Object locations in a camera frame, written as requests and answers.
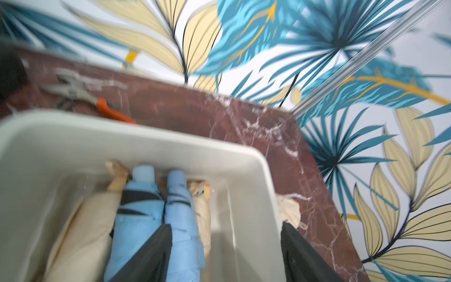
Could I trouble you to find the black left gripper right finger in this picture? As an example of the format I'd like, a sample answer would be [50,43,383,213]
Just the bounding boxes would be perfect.
[281,222,344,282]

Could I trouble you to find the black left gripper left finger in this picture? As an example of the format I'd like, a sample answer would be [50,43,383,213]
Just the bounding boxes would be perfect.
[110,224,172,282]

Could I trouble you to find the light blue umbrella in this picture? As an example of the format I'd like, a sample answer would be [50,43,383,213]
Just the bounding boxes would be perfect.
[164,170,205,282]

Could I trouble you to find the beige umbrella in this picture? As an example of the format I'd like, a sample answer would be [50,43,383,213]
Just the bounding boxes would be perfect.
[187,180,212,263]
[276,193,310,230]

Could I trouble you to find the white plastic storage box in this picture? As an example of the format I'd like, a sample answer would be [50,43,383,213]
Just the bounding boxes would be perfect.
[1,110,285,282]

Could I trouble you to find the orange handled pliers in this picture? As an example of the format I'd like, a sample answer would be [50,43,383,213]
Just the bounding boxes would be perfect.
[39,73,137,125]

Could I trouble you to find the right aluminium corner post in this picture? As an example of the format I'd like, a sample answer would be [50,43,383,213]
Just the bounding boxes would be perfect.
[290,0,445,118]

